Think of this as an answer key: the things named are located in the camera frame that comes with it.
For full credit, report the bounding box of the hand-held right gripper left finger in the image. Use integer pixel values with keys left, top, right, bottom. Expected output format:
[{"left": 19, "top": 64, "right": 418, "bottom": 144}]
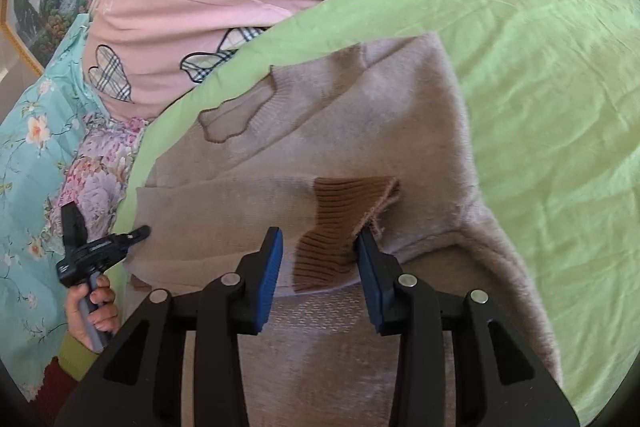
[{"left": 54, "top": 227, "right": 285, "bottom": 427}]

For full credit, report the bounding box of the teal floral pillow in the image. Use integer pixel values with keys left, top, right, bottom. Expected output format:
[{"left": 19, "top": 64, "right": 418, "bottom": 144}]
[{"left": 0, "top": 13, "right": 118, "bottom": 400}]

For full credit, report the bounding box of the green bed sheet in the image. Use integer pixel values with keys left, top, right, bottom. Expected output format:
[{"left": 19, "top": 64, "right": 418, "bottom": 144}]
[{"left": 102, "top": 0, "right": 640, "bottom": 425}]

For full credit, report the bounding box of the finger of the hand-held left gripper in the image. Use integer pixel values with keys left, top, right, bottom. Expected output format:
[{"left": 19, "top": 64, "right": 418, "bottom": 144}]
[
  {"left": 61, "top": 202, "right": 89, "bottom": 256},
  {"left": 112, "top": 225, "right": 152, "bottom": 253}
]

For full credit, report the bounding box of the person's left hand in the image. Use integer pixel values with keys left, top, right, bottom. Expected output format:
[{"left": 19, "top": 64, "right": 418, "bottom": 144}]
[{"left": 65, "top": 274, "right": 121, "bottom": 354}]

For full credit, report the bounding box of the purple floral pillow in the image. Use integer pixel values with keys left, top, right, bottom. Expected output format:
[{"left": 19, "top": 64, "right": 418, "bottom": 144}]
[{"left": 56, "top": 112, "right": 150, "bottom": 233}]

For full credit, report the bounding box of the beige knit sweater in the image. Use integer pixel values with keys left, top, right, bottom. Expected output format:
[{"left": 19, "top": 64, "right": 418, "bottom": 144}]
[{"left": 124, "top": 32, "right": 565, "bottom": 427}]

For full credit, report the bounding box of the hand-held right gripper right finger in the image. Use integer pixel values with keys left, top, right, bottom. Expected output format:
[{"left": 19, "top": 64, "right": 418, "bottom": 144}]
[{"left": 354, "top": 227, "right": 581, "bottom": 427}]

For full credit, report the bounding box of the person's left forearm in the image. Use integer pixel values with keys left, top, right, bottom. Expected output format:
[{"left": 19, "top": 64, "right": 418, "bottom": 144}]
[{"left": 39, "top": 333, "right": 102, "bottom": 415}]

